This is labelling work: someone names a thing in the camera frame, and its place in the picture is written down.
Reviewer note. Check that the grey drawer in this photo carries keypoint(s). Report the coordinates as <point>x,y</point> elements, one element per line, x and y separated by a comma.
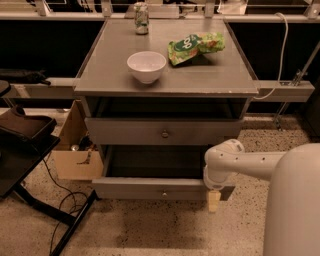
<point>161,131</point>
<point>152,173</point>

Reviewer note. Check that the grey drawer cabinet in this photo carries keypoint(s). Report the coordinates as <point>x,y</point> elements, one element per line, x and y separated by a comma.
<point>215,86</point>

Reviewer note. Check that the black stand table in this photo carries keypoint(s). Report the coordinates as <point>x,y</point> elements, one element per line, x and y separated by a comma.
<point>25,141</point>

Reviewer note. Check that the green chip bag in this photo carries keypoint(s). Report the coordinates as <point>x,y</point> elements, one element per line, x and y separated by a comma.
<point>194,45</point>

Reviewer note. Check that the cardboard box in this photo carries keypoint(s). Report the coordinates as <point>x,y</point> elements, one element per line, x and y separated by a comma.
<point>72,161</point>

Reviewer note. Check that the grey top drawer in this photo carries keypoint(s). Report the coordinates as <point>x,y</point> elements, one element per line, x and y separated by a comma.
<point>161,131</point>

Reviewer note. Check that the white bowl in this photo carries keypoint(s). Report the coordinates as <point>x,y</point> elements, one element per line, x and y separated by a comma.
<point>146,66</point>

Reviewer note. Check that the green white soda can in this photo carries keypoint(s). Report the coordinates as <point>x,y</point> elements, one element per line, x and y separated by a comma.
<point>141,18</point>

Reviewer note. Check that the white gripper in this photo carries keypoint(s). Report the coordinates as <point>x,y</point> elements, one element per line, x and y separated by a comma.
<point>213,183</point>

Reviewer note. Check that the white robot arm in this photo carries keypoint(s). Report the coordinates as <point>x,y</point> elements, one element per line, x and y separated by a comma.
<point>292,224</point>

